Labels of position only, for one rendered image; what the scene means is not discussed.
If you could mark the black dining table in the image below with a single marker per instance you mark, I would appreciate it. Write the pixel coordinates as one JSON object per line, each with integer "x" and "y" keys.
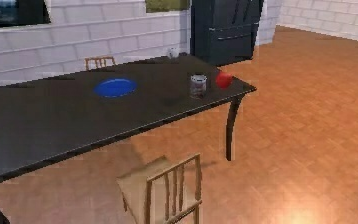
{"x": 53, "y": 123}

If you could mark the blue plate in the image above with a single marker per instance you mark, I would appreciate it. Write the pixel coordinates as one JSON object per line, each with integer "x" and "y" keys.
{"x": 115, "y": 87}

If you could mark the green framed picture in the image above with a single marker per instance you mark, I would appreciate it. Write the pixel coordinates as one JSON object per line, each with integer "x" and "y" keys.
{"x": 167, "y": 5}

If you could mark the small white cup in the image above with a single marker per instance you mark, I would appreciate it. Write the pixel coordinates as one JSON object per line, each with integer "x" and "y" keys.
{"x": 172, "y": 52}

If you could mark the glass jar with silver lid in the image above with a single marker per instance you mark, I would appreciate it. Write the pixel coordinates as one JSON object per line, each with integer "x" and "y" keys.
{"x": 198, "y": 86}

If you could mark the light wooden chair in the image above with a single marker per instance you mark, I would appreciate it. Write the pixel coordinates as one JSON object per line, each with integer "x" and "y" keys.
{"x": 99, "y": 62}
{"x": 160, "y": 196}

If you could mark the black fridge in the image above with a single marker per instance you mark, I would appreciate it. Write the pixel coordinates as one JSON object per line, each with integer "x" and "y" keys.
{"x": 223, "y": 30}

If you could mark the red apple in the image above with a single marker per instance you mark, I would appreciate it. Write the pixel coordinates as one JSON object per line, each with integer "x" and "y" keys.
{"x": 223, "y": 80}

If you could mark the dark framed picture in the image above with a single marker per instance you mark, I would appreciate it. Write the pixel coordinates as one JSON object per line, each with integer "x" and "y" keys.
{"x": 15, "y": 11}

